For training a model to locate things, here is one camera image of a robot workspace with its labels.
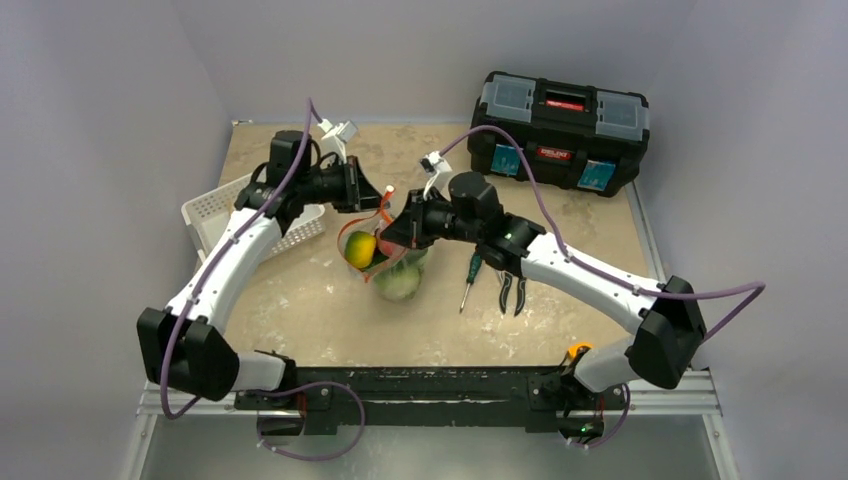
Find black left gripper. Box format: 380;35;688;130
296;155;389;213

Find clear zip bag orange zipper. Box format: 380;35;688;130
336;185;429;302

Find green cabbage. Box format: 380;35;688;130
373;263;423;302

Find peach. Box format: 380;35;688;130
376;238;409;261

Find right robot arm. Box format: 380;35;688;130
380;172;706;407

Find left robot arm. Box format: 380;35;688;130
137;125;381;409

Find black pliers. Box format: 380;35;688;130
498;271;529;318

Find white perforated basket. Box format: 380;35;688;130
181;175;326;262

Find black toolbox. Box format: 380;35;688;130
467;71;650;197

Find yellow tape measure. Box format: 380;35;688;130
565;342;593;362

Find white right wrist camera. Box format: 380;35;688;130
420;150;454;199

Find green handled screwdriver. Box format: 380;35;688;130
459;253;483;314

